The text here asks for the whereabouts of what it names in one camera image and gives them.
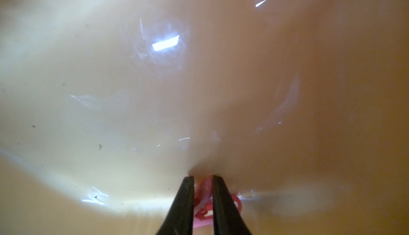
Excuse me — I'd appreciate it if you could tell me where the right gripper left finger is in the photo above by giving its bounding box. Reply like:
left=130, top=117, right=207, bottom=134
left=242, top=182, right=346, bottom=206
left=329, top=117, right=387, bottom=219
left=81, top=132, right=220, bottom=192
left=157, top=176, right=195, bottom=235

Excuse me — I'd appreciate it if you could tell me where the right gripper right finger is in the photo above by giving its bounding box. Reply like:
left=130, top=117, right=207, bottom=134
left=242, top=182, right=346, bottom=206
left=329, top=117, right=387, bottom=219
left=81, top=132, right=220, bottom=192
left=212, top=175, right=251, bottom=235

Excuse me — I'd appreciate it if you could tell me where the yellow plastic storage box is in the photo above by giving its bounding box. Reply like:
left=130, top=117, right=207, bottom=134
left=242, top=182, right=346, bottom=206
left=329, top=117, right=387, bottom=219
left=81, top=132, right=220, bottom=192
left=1, top=0, right=409, bottom=235

